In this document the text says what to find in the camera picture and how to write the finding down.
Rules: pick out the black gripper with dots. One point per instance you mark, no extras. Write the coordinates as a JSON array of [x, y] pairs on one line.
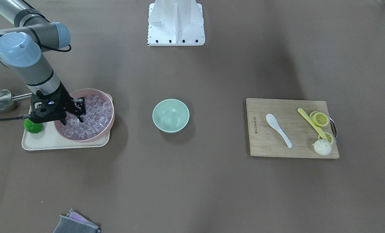
[[64, 98]]

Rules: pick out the white ceramic spoon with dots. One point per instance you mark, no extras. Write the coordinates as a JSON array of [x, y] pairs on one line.
[[273, 123]]

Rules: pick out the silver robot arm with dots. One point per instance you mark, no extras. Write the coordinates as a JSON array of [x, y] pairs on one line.
[[21, 50]]

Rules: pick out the pink bowl of ice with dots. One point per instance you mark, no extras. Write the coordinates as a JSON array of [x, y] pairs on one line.
[[97, 121]]

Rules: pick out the mint green bowl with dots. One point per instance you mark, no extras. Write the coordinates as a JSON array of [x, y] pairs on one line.
[[171, 115]]

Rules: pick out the beige plastic tray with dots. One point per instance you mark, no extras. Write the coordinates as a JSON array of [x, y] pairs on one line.
[[49, 139]]

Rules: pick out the green lime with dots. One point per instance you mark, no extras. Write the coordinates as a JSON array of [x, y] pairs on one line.
[[31, 127]]

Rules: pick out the grey folded cloth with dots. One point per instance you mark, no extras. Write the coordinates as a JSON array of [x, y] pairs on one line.
[[74, 222]]

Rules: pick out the wooden cutting board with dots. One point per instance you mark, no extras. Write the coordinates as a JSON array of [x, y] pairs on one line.
[[264, 141]]

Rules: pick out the yellow plastic knife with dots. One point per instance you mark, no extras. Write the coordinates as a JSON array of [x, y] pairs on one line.
[[309, 120]]

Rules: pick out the lemon slice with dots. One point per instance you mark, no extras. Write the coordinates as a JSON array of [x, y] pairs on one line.
[[329, 137], [320, 119]]

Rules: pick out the white lemon squeezer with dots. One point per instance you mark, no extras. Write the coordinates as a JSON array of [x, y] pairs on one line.
[[322, 147]]

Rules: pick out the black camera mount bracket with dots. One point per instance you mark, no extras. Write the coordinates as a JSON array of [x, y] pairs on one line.
[[45, 108]]

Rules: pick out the white camera stand column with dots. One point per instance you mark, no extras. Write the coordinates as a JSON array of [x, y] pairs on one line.
[[175, 23]]

